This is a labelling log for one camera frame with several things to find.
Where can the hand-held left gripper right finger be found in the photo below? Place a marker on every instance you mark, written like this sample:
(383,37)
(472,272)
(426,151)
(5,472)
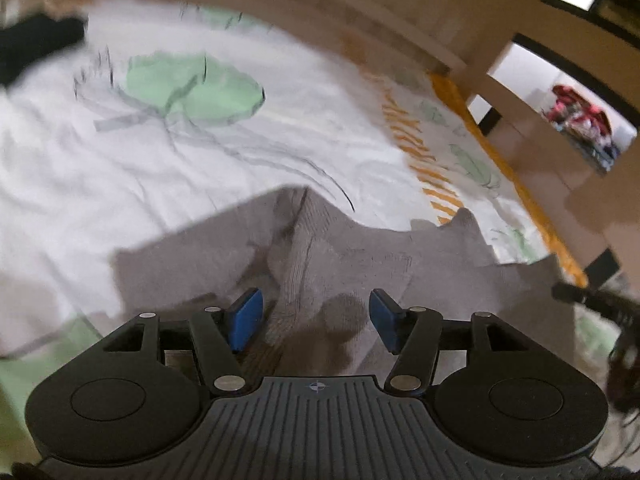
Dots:
(385,320)

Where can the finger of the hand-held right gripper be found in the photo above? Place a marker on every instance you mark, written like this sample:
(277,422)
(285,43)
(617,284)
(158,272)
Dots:
(580,294)

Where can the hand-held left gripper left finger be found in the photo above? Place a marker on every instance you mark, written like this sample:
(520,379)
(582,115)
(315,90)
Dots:
(246,317)

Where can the grey sweater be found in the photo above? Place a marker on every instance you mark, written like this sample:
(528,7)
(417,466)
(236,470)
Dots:
(375,260)

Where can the red clothes pile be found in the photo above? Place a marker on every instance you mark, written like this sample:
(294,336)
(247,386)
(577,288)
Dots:
(582,110)

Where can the orange mattress sheet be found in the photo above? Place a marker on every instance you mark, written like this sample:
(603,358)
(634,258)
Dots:
(500,160)

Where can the white leaf print bed sheet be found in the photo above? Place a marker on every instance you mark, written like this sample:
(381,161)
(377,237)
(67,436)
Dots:
(100,170)

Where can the black cloth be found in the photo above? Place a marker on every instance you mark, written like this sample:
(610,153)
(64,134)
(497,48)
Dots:
(35,45)

